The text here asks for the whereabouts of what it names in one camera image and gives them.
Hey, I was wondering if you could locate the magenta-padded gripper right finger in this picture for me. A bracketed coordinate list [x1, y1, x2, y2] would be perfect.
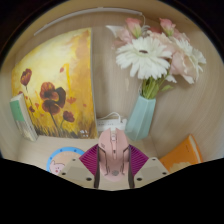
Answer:
[127, 143, 171, 190]

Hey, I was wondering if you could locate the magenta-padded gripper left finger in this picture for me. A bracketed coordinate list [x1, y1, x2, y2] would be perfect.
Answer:
[58, 143, 101, 190]

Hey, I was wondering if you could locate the pink computer mouse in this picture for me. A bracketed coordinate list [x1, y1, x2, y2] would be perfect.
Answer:
[96, 128, 131, 183]

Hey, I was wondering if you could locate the round blue-rimmed cartoon mouse pad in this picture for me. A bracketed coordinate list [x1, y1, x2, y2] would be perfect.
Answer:
[45, 146, 86, 177]

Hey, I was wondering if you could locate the white power strip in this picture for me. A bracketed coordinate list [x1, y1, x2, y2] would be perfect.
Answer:
[96, 118, 128, 134]

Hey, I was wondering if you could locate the pale teal faceted vase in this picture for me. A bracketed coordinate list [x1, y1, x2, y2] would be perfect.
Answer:
[124, 95, 157, 141]

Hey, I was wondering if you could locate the orange book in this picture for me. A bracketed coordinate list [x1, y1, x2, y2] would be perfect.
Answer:
[158, 134, 204, 174]

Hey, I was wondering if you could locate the green and white book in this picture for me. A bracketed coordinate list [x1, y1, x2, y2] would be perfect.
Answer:
[9, 93, 39, 142]

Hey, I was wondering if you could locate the yellow poppy flower painting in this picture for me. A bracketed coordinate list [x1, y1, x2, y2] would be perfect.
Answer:
[10, 27, 100, 140]

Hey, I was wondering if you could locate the white and pink flower bouquet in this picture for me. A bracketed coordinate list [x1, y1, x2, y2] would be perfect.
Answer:
[105, 17, 208, 100]

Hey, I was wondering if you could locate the white cable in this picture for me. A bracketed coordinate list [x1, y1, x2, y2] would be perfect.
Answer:
[96, 111, 126, 123]

